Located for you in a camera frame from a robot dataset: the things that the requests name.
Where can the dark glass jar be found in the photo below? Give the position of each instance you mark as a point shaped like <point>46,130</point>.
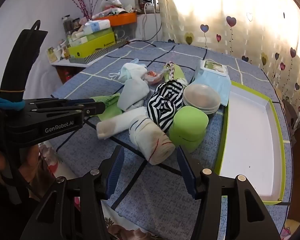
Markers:
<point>66,25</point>
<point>76,22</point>

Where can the small yellow box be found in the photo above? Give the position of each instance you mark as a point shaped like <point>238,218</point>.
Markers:
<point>52,53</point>

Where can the light green rounded case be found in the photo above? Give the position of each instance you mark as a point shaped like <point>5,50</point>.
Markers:
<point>188,125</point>

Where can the orange plastic tray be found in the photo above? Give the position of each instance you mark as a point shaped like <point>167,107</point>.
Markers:
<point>120,18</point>

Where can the white side table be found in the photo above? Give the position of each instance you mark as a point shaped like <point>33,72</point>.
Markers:
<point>65,65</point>

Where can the wet wipes pack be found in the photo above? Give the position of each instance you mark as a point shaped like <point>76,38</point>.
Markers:
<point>212,67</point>

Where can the blue white tissue pack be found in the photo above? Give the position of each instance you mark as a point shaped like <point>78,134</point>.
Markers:
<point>97,26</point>

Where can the green cloth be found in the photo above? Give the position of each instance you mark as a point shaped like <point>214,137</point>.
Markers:
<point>110,105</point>

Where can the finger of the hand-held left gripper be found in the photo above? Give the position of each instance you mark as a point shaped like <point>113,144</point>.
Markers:
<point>95,108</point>
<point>80,101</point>

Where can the white box with green rim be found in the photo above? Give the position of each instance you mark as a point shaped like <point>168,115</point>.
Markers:
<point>250,140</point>

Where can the black white striped cloth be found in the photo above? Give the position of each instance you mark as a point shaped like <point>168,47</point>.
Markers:
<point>165,102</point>

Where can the person's left hand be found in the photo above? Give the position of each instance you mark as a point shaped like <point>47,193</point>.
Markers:
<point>30,158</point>

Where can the small amber bottle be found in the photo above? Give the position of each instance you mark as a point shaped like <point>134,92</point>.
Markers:
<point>65,52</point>

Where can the red container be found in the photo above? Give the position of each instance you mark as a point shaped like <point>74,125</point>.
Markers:
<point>65,76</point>

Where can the clear packet with orange contents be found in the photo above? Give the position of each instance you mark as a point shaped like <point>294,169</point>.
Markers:
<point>152,76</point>

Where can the striped cardboard box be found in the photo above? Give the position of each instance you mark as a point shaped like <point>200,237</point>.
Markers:
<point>102,52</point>

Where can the heart print curtain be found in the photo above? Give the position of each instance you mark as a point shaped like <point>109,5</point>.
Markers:
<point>240,17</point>

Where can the blue checked bed sheet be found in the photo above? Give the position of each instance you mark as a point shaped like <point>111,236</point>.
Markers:
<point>165,200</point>

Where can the green cloth braided trim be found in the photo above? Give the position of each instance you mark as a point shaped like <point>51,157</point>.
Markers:
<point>176,73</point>

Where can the pile of plastic packets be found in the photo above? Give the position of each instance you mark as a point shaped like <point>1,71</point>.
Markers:
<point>112,7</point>

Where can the light grey sock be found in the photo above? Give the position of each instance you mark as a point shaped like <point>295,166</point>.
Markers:
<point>135,92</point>

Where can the light blue plastic packet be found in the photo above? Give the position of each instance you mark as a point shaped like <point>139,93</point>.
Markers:
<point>215,87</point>

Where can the wooden wardrobe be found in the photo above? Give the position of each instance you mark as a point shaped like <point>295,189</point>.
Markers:
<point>298,180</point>

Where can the white and green flat box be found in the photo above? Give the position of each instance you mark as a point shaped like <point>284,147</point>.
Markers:
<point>95,36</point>

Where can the white sock with stitching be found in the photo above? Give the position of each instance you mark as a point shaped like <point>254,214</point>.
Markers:
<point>152,140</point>

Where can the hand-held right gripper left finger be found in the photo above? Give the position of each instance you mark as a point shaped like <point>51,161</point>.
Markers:
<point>115,172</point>

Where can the green cardboard box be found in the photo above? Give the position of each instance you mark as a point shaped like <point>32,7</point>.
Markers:
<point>90,48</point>

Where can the blue face mask bundle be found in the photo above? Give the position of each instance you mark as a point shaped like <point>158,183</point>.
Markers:
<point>122,76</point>

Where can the white folded cloth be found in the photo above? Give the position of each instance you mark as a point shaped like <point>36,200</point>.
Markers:
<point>137,71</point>

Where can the clear storage bin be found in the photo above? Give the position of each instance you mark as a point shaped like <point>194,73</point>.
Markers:
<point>125,32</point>

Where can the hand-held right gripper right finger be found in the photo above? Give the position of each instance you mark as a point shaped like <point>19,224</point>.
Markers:
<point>187,177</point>

